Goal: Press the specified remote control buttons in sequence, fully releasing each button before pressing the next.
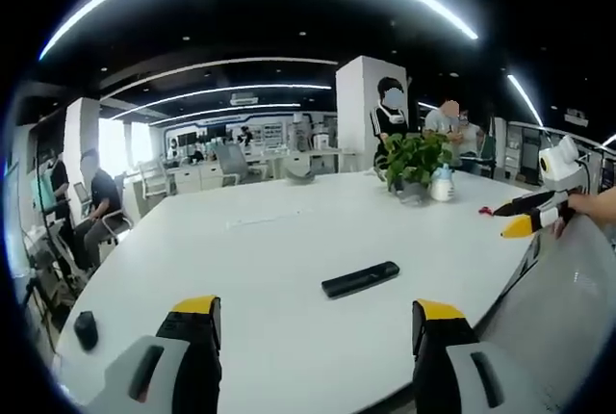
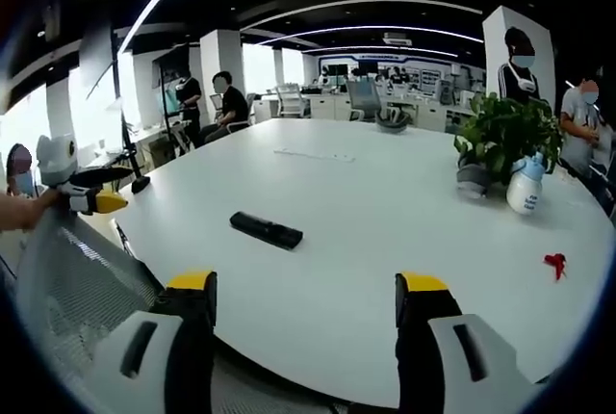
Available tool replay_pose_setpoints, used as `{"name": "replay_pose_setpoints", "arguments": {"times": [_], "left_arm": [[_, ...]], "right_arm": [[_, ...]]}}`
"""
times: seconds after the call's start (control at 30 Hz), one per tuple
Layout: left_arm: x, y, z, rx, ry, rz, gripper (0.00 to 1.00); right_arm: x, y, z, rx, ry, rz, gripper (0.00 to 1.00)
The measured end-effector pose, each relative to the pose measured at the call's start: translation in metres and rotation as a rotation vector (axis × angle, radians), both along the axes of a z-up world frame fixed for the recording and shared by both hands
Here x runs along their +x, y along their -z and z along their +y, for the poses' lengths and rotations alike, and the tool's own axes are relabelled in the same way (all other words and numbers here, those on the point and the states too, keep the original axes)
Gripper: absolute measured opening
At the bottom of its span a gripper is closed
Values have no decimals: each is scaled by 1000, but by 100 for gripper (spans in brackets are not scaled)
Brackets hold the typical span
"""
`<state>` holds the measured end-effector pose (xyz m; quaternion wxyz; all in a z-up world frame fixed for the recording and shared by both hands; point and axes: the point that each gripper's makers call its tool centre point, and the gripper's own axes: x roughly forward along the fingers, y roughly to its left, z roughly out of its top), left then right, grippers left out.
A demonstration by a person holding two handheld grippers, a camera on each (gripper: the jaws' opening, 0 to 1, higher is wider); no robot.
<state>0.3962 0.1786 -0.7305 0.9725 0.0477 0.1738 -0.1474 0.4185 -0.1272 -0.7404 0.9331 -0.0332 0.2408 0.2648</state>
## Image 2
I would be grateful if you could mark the red clip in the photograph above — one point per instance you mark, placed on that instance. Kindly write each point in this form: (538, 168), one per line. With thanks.
(556, 262)

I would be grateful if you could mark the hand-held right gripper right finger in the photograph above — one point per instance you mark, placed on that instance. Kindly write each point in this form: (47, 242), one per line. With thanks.
(447, 351)

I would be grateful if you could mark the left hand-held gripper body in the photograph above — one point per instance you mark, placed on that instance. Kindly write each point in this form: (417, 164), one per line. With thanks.
(57, 159)

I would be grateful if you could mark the black lamp stand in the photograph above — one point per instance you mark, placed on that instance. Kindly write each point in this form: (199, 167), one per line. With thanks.
(126, 125)

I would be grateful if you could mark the white spray bottle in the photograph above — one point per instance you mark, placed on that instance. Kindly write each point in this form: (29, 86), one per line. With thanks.
(525, 188)

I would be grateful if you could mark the grey mesh office chair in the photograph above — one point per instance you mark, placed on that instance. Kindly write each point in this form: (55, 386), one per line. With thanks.
(72, 289)

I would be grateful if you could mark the green potted plant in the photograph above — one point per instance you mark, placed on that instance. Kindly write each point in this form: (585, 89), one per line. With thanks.
(505, 137)

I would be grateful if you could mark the white flat table strip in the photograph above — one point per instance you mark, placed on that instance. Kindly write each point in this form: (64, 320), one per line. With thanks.
(315, 154)

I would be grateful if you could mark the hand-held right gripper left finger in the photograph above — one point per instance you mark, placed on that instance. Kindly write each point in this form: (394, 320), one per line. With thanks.
(144, 356)

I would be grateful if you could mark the black remote control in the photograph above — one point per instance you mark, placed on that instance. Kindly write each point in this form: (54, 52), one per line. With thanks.
(265, 230)

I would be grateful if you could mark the dark round bowl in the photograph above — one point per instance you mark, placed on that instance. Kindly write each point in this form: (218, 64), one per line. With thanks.
(393, 121)

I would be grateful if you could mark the white office chair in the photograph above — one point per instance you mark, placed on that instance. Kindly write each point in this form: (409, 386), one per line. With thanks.
(291, 101)

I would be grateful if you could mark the white desk cabinet row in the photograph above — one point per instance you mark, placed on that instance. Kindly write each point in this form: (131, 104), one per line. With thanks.
(366, 107)

